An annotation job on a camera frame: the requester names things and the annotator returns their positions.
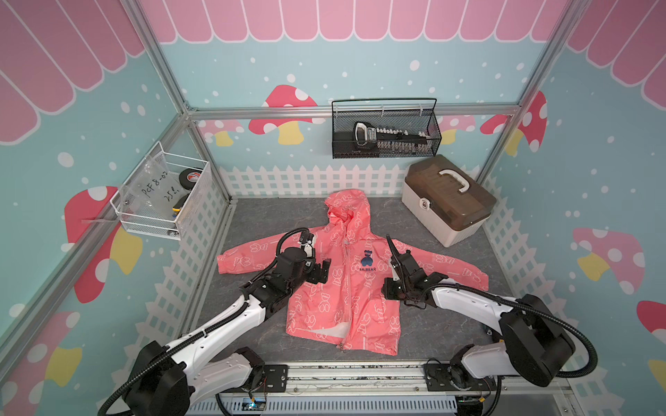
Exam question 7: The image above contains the clear labelled plastic bag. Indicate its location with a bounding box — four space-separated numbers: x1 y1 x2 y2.
124 154 183 220

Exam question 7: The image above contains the black wire mesh wall basket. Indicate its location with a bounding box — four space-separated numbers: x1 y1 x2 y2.
331 98 442 159

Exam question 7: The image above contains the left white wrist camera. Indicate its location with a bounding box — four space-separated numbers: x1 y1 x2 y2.
299 232 316 257

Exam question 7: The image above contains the beige toolbox with brown lid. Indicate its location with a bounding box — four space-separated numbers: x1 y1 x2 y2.
402 155 497 248

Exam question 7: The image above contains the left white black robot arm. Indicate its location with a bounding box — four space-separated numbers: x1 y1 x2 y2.
98 244 331 415

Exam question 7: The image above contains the socket wrench set in basket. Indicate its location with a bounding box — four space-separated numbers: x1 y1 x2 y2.
353 121 430 154

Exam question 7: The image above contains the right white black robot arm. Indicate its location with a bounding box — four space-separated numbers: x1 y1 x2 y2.
383 245 598 391

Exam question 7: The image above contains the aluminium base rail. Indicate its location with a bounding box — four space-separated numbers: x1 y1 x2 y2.
184 362 583 415

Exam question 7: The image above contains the black tape roll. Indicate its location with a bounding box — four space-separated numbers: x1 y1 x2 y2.
179 168 202 192

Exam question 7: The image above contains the pink hooded rain jacket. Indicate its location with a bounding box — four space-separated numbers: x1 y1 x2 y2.
217 190 489 356

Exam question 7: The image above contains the clear plastic wall bin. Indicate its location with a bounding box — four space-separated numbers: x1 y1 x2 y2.
110 143 220 241

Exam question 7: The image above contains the yellow black tool in bin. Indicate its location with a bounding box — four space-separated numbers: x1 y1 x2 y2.
172 194 189 217

